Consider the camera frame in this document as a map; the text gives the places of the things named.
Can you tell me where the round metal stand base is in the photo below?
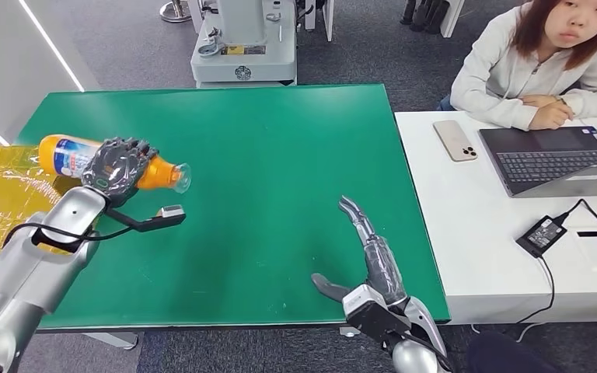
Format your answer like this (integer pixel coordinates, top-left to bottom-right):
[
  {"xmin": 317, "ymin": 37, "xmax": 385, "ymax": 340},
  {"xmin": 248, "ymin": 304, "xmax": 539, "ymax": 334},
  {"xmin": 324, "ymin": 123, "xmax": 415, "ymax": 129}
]
[{"xmin": 159, "ymin": 0, "xmax": 192, "ymax": 23}]

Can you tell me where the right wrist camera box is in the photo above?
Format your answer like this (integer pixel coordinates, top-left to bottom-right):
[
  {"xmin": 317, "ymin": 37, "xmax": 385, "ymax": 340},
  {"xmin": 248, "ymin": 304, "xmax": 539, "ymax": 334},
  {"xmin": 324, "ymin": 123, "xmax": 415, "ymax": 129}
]
[{"xmin": 342, "ymin": 284, "xmax": 412, "ymax": 345}]

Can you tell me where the person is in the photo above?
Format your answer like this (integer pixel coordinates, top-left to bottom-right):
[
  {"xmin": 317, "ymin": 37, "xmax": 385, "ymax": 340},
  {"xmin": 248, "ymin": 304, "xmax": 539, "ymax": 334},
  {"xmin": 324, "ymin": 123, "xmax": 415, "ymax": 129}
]
[{"xmin": 437, "ymin": 0, "xmax": 597, "ymax": 132}]

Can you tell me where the black adapter mains cable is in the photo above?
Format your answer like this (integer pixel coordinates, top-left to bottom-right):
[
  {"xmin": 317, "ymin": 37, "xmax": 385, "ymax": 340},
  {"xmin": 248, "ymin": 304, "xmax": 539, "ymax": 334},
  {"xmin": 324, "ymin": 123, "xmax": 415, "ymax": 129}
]
[{"xmin": 512, "ymin": 254, "xmax": 557, "ymax": 326}]

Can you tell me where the dark grey laptop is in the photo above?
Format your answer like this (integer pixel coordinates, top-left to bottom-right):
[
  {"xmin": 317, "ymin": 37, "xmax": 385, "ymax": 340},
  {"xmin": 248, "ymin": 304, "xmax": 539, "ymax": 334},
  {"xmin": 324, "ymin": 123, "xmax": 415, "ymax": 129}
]
[{"xmin": 478, "ymin": 126, "xmax": 597, "ymax": 199}]

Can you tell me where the yellow taped cardboard box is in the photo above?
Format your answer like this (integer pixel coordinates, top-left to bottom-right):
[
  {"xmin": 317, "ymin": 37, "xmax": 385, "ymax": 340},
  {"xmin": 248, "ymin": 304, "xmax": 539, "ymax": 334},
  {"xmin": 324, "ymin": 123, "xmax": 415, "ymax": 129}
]
[{"xmin": 0, "ymin": 145, "xmax": 99, "ymax": 310}]

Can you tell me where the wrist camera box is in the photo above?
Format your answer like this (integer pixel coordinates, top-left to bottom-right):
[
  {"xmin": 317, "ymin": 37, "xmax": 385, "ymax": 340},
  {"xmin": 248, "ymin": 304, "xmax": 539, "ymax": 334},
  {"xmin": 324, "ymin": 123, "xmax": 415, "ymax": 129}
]
[
  {"xmin": 103, "ymin": 204, "xmax": 187, "ymax": 234},
  {"xmin": 342, "ymin": 284, "xmax": 412, "ymax": 345}
]

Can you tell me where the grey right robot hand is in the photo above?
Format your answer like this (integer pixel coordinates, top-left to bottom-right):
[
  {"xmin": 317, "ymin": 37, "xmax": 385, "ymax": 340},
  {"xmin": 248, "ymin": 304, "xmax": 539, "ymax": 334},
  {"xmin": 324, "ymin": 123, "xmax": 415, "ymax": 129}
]
[{"xmin": 311, "ymin": 195, "xmax": 409, "ymax": 305}]

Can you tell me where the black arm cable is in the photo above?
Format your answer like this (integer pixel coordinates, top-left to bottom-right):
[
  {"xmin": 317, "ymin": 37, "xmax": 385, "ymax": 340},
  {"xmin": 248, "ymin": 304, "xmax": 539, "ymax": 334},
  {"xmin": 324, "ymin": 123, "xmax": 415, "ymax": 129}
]
[
  {"xmin": 380, "ymin": 329, "xmax": 455, "ymax": 373},
  {"xmin": 2, "ymin": 222, "xmax": 136, "ymax": 249}
]

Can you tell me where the orange plastic bottle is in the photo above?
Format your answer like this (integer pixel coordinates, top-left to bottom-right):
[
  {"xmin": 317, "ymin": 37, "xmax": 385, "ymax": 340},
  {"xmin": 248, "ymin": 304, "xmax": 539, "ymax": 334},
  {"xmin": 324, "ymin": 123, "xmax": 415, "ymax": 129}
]
[{"xmin": 37, "ymin": 134, "xmax": 192, "ymax": 195}]

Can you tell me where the beige smartphone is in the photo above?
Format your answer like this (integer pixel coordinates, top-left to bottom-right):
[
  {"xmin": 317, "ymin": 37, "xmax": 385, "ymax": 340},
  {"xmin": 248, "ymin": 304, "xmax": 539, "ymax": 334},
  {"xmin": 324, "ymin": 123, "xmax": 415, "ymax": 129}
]
[{"xmin": 432, "ymin": 120, "xmax": 479, "ymax": 163}]

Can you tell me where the white machine base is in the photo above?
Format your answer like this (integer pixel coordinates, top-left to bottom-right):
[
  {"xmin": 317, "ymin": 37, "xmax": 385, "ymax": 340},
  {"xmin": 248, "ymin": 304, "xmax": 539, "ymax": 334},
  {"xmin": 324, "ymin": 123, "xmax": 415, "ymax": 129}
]
[{"xmin": 190, "ymin": 0, "xmax": 298, "ymax": 89}]

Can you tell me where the white furniture panel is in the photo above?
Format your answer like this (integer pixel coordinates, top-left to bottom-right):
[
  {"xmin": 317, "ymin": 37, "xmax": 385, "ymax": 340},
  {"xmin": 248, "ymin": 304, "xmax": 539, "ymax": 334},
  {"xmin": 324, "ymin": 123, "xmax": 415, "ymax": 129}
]
[{"xmin": 303, "ymin": 0, "xmax": 335, "ymax": 43}]

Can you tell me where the black adapter output cable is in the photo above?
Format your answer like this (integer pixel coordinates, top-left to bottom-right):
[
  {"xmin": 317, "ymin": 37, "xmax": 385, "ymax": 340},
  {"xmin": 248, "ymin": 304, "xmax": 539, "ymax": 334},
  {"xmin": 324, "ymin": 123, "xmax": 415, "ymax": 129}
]
[{"xmin": 553, "ymin": 199, "xmax": 597, "ymax": 238}]

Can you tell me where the black power adapter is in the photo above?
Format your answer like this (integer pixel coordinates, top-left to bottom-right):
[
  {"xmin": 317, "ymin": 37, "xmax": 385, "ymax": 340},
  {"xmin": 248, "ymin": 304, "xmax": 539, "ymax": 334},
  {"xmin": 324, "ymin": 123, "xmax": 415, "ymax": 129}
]
[{"xmin": 515, "ymin": 214, "xmax": 568, "ymax": 259}]

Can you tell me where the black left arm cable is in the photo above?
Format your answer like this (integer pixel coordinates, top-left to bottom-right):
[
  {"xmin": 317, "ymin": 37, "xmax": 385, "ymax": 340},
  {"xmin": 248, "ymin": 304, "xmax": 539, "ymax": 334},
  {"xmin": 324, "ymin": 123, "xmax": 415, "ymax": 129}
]
[{"xmin": 2, "ymin": 222, "xmax": 136, "ymax": 249}]

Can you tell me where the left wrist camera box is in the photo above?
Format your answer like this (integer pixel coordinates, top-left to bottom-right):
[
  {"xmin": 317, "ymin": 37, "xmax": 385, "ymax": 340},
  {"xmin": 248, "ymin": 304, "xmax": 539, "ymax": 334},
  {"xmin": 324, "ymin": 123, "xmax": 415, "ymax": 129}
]
[{"xmin": 103, "ymin": 204, "xmax": 187, "ymax": 234}]

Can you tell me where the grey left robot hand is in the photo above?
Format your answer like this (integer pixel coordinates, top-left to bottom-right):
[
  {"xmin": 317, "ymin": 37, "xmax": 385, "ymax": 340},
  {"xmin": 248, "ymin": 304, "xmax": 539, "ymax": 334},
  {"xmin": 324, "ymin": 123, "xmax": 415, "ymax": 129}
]
[{"xmin": 81, "ymin": 137, "xmax": 160, "ymax": 209}]

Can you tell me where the white floor cable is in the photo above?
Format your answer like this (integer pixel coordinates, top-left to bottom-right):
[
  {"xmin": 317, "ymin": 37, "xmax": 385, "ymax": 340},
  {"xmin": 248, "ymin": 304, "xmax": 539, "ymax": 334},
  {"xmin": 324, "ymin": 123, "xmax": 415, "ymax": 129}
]
[{"xmin": 513, "ymin": 322, "xmax": 548, "ymax": 344}]

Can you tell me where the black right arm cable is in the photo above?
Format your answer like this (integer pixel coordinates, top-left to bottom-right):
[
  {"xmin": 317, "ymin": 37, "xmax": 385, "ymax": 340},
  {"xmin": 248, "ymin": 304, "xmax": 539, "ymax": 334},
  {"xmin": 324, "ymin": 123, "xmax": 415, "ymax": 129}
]
[{"xmin": 380, "ymin": 329, "xmax": 455, "ymax": 373}]

